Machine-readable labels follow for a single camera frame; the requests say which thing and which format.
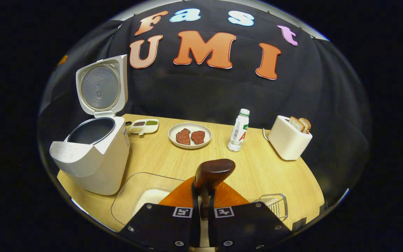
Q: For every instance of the brown wooden spoon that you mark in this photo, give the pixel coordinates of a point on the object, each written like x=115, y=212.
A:
x=212, y=173

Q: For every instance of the toast bread slice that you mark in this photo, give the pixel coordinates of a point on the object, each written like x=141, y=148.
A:
x=307, y=124
x=296, y=124

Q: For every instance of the white drink bottle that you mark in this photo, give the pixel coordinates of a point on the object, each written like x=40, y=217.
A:
x=238, y=133

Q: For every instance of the clear plastic rice box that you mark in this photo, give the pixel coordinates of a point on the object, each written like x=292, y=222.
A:
x=131, y=196

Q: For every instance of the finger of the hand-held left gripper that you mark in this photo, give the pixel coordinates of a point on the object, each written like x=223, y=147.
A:
x=62, y=60

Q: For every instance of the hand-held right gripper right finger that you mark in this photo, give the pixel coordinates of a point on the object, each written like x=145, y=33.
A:
x=212, y=227

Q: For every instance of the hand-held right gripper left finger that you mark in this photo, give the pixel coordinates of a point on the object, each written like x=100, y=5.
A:
x=196, y=227

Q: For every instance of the white round plate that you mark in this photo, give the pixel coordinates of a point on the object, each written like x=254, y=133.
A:
x=189, y=126

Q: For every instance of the brown steak piece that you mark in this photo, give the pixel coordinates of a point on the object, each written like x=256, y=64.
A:
x=198, y=137
x=183, y=137

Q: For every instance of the divided white bean dish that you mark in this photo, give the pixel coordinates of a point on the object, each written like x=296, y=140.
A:
x=145, y=127

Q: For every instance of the white rice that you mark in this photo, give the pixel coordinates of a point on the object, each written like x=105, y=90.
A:
x=152, y=199

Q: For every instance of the black backdrop cloth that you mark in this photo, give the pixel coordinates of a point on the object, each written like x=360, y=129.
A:
x=201, y=91

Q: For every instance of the white toaster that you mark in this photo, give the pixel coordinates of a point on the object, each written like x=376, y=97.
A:
x=287, y=143

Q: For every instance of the white rice cooker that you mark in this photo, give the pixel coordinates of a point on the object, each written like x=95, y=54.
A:
x=96, y=164

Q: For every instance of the metal chopstick holder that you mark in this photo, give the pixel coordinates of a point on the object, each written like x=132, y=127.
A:
x=276, y=206

